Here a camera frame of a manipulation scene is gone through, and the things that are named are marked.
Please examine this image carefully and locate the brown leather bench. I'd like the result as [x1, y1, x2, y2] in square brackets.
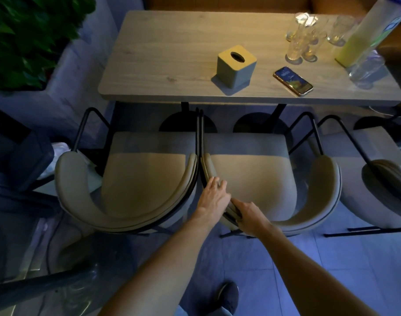
[144, 0, 401, 59]

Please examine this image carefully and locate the person's dark shoe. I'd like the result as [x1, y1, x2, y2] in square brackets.
[216, 281, 240, 315]

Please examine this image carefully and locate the gold-edged smartphone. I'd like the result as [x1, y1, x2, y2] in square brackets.
[272, 66, 314, 97]

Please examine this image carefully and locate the person's left hand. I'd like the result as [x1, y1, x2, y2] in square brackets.
[193, 176, 231, 225]

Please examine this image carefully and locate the dark grey chair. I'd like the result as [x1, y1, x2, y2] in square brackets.
[0, 103, 58, 198]

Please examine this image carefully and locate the person's right forearm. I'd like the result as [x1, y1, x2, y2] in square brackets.
[253, 224, 380, 316]

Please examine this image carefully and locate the wide clear glass tumbler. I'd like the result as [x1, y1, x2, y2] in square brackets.
[349, 52, 386, 90]

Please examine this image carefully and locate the black round table pedestal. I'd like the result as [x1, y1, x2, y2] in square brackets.
[233, 103, 288, 134]
[159, 102, 218, 133]

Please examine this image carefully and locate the person's left forearm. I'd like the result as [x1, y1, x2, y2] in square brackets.
[98, 212, 221, 316]

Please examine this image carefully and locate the grey square tissue box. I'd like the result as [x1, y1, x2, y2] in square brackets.
[216, 45, 257, 89]

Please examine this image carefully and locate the person's right hand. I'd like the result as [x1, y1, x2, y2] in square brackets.
[231, 199, 273, 237]

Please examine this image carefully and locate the grey stone planter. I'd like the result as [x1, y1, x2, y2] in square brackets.
[0, 0, 120, 142]

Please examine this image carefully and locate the beige upholstered armchair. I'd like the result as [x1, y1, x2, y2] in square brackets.
[319, 114, 401, 238]
[54, 107, 200, 235]
[199, 108, 343, 239]

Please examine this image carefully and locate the tall clear plastic tube package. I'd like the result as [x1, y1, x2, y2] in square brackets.
[334, 0, 401, 68]

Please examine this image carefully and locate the green leafy plant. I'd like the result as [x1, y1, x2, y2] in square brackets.
[0, 0, 96, 92]

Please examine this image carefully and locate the white cable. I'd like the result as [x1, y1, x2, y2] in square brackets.
[368, 104, 401, 117]

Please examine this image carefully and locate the clear drinking glass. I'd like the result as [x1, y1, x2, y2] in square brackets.
[285, 31, 311, 65]
[285, 12, 310, 42]
[303, 14, 319, 35]
[303, 28, 329, 62]
[328, 15, 355, 47]

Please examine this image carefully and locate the white plastic bag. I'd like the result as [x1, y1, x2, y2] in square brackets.
[46, 141, 72, 180]

